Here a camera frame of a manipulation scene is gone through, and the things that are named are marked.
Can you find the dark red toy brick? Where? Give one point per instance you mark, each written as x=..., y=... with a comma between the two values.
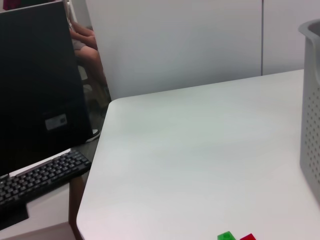
x=248, y=237

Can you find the black keyboard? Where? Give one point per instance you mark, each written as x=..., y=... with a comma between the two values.
x=45, y=175

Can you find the seated person bare legs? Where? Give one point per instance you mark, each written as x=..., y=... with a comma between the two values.
x=90, y=60

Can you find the grey perforated storage basket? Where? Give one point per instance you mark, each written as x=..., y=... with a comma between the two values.
x=311, y=112

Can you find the black computer monitor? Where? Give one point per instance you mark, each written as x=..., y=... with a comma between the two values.
x=37, y=87

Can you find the green toy brick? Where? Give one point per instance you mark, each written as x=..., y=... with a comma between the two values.
x=226, y=236

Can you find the white side desk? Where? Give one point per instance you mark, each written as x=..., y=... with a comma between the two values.
x=50, y=212

